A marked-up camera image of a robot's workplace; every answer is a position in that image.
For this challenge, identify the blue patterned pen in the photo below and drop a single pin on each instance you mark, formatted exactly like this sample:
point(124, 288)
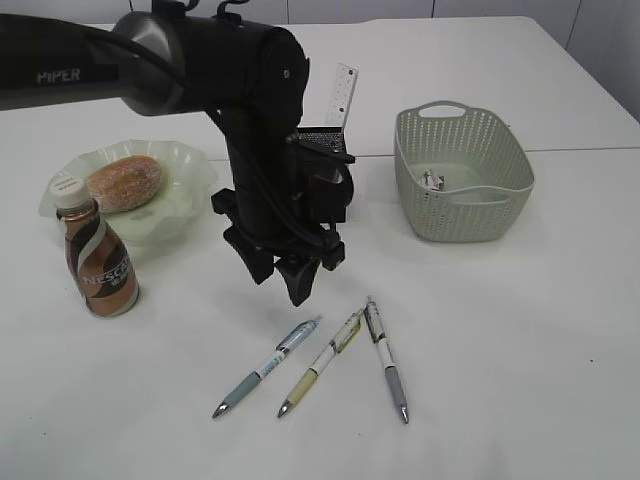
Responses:
point(288, 344)

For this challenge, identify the brown Nescafe coffee bottle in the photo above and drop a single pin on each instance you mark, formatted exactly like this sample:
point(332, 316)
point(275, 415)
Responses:
point(96, 257)

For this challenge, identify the golden bread roll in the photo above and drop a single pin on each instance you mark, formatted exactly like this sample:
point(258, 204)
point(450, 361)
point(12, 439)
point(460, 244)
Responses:
point(126, 184)

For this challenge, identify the black mesh pen holder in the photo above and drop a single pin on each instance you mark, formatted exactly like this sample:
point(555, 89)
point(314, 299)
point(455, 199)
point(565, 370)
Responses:
point(331, 137)

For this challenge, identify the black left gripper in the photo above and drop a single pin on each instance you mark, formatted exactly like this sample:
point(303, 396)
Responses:
point(263, 241)

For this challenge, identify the translucent green wavy plate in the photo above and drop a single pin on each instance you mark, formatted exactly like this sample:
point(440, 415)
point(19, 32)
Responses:
point(187, 176)

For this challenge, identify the clear plastic ruler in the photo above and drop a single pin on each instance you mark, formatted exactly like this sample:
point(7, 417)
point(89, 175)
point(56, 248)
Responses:
point(342, 95)

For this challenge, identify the large paper ball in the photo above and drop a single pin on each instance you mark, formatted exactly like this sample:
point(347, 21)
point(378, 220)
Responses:
point(433, 180)

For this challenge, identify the green plastic woven basket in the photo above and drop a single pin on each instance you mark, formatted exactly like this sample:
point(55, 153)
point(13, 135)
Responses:
point(488, 176)

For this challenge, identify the white grey pen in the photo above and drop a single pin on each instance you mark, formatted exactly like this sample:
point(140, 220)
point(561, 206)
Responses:
point(391, 373)

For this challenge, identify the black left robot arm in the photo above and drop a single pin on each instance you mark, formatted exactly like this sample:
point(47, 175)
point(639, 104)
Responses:
point(289, 194)

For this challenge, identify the yellow grip pen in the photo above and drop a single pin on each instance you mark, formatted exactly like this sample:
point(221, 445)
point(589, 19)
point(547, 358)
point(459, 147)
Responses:
point(337, 344)

